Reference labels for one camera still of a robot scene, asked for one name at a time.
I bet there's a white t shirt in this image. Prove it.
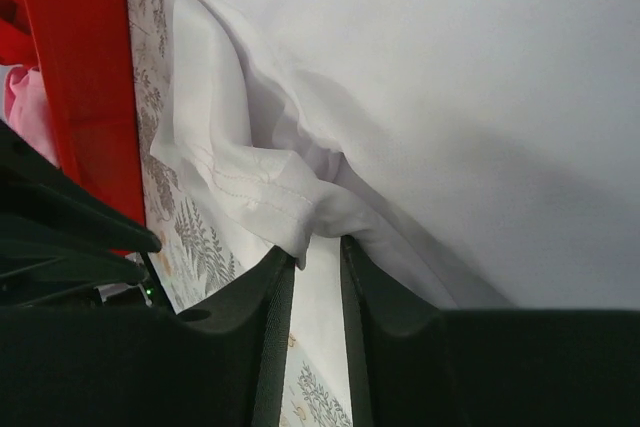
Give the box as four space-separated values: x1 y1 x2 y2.
152 0 639 309

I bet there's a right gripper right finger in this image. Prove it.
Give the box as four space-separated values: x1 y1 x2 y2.
340 236 639 426

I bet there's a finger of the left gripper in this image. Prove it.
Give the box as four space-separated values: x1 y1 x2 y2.
1 241 147 307
1 123 161 252

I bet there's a floral table cloth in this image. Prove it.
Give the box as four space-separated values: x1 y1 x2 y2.
127 0 353 426

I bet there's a pink t shirt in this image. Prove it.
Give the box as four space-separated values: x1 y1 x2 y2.
3 66 60 168

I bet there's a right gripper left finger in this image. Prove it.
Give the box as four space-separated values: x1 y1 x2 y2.
1 248 295 426

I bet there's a red t shirt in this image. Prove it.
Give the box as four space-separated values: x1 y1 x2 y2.
1 0 38 68

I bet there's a red plastic bin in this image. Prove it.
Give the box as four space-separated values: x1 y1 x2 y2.
24 0 145 224

